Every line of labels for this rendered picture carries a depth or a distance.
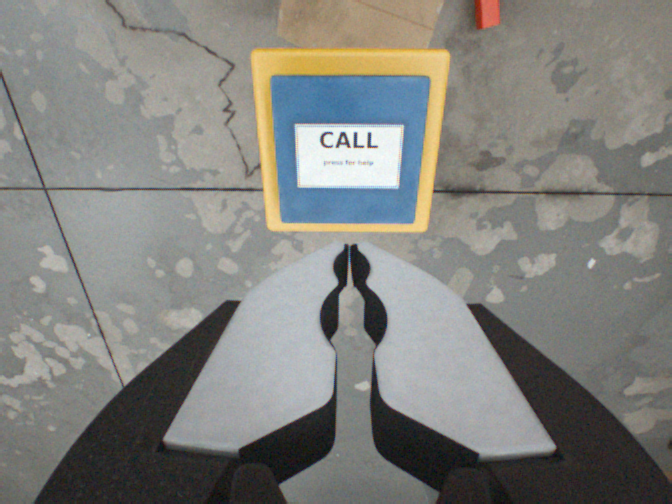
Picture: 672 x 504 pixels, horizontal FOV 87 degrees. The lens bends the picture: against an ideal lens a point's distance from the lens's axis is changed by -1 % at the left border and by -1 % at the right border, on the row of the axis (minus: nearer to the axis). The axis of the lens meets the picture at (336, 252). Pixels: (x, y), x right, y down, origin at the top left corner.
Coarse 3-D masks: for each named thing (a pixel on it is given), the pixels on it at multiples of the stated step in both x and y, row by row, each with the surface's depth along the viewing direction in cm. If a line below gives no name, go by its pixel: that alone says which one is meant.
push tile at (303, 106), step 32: (288, 96) 22; (320, 96) 22; (352, 96) 22; (384, 96) 22; (416, 96) 22; (288, 128) 23; (320, 128) 23; (352, 128) 23; (384, 128) 23; (416, 128) 23; (288, 160) 24; (320, 160) 24; (352, 160) 24; (384, 160) 24; (416, 160) 24; (288, 192) 25; (320, 192) 25; (352, 192) 25; (384, 192) 25; (416, 192) 25
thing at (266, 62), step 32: (256, 64) 23; (288, 64) 23; (320, 64) 23; (352, 64) 23; (384, 64) 23; (416, 64) 23; (448, 64) 23; (256, 96) 24; (288, 224) 28; (320, 224) 28; (352, 224) 28; (384, 224) 28; (416, 224) 28
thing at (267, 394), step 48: (288, 288) 9; (336, 288) 10; (240, 336) 8; (288, 336) 8; (240, 384) 7; (288, 384) 7; (336, 384) 7; (192, 432) 6; (240, 432) 6; (288, 432) 6
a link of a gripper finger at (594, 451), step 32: (480, 320) 8; (512, 352) 7; (544, 384) 7; (576, 384) 7; (544, 416) 6; (576, 416) 6; (608, 416) 6; (576, 448) 6; (608, 448) 6; (640, 448) 6; (512, 480) 5; (544, 480) 5; (576, 480) 5; (608, 480) 5; (640, 480) 5
